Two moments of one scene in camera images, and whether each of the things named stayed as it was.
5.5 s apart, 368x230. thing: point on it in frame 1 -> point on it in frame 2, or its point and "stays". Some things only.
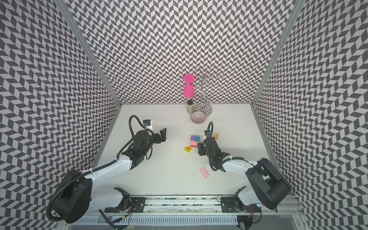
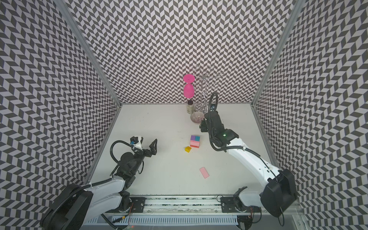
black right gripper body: x=203 y=148 -> x=206 y=123
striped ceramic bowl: x=198 y=117 stays
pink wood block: x=204 y=172 stays
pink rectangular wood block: x=193 y=142 stays
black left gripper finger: x=163 y=133 -> x=153 y=146
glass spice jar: x=190 y=108 stays
